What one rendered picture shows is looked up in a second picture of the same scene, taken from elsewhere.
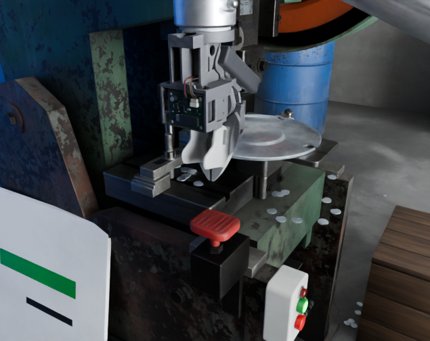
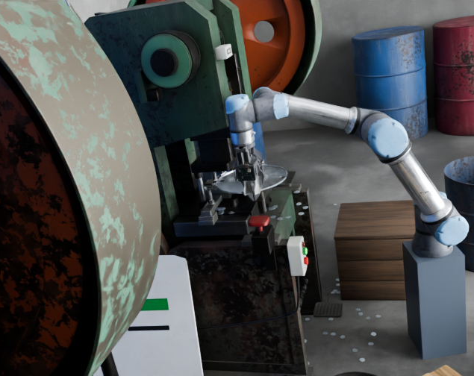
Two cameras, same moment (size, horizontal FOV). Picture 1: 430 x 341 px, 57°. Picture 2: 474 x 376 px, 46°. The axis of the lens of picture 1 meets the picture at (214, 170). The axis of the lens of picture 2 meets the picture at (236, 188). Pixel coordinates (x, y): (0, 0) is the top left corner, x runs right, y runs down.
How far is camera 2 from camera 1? 1.34 m
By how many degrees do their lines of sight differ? 14
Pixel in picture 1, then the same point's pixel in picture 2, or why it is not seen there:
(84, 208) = (164, 248)
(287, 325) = (301, 261)
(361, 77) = not seen: hidden behind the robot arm
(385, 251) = (340, 231)
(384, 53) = not seen: hidden behind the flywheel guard
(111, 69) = (163, 163)
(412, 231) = (354, 215)
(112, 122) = (169, 193)
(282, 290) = (294, 245)
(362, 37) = not seen: hidden behind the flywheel
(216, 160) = (257, 190)
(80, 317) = (175, 320)
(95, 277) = (181, 288)
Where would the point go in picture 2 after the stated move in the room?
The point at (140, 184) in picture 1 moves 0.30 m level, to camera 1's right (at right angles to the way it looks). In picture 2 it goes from (204, 220) to (278, 199)
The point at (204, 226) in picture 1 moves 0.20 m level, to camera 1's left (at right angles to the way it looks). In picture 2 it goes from (255, 221) to (200, 238)
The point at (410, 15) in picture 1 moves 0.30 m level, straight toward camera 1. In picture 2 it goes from (312, 118) to (313, 145)
